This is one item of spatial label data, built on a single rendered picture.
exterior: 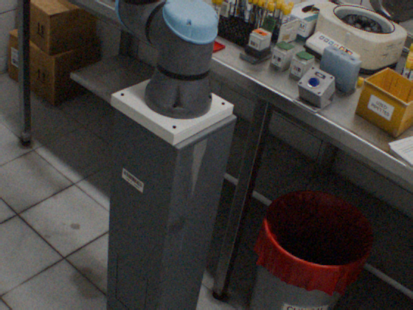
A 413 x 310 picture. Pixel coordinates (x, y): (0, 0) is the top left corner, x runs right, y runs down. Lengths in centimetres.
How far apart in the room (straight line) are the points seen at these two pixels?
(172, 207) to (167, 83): 28
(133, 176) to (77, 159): 124
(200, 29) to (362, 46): 63
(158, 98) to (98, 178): 128
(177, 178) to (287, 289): 64
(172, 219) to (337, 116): 47
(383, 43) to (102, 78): 140
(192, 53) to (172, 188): 30
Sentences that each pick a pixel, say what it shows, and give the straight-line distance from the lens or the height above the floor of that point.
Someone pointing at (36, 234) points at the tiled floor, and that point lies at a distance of 225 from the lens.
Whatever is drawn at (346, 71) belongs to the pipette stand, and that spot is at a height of 95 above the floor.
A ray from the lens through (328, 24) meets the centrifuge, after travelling 174.
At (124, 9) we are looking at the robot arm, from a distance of 132.
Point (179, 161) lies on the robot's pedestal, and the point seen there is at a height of 84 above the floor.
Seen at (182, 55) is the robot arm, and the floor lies 104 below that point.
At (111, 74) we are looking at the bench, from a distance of 269.
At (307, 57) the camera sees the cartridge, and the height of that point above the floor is 94.
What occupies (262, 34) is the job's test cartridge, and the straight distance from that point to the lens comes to 160.
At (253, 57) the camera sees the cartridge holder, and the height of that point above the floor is 89.
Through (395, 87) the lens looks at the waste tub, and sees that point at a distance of 156.
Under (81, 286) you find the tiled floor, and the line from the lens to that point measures 208.
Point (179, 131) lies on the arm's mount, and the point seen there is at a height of 90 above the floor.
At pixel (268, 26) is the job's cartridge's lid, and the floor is 96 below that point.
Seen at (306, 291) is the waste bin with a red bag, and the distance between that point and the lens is 177.
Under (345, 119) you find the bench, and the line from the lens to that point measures 146.
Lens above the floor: 159
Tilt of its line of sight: 36 degrees down
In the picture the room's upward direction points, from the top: 10 degrees clockwise
